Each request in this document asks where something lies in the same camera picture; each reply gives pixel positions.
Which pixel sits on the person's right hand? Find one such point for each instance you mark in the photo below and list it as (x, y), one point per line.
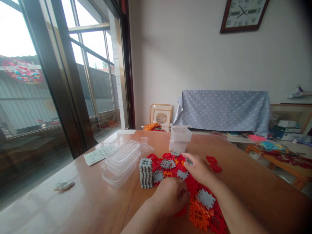
(201, 170)

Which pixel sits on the person's left hand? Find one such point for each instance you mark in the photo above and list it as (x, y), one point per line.
(168, 195)

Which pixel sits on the person's left fingers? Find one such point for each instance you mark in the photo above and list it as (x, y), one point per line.
(185, 193)

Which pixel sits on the grey square interlocking tile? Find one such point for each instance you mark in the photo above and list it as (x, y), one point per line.
(189, 161)

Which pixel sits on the red waffle block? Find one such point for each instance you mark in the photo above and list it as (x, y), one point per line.
(216, 168)
(211, 160)

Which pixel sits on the stack of grey waffle blocks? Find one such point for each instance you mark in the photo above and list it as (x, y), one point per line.
(146, 173)

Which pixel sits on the small clear square box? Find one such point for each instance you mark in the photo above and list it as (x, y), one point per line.
(180, 133)
(177, 147)

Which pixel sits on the clear plastic container lid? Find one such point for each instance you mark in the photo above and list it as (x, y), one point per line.
(146, 147)

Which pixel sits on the clear rectangular plastic container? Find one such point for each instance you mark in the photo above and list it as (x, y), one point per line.
(117, 176)
(123, 153)

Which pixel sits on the orange cloth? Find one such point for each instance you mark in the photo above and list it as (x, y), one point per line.
(151, 126)

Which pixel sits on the flat clear plastic lid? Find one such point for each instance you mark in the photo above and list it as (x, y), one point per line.
(126, 131)

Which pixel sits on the furniture under blue dotted cloth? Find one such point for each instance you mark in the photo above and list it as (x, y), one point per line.
(224, 109)

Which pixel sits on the folded printed paper leaflet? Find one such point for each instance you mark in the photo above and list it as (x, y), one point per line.
(97, 154)

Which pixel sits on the low wooden table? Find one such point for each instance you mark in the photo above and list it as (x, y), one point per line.
(280, 158)

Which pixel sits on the crumpled white paper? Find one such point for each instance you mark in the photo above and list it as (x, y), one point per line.
(63, 184)

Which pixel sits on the white cardboard box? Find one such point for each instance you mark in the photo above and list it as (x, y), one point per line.
(287, 123)

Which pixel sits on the large wooden framed picture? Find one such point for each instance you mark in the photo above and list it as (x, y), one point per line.
(290, 113)

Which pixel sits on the dark framed window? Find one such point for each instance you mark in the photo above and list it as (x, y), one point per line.
(61, 97)

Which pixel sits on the round red window decoration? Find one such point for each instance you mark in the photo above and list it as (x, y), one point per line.
(23, 71)

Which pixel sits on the small wooden picture frame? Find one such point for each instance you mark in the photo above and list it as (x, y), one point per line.
(161, 116)

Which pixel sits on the square brown wall clock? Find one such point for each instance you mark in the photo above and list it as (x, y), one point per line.
(243, 14)

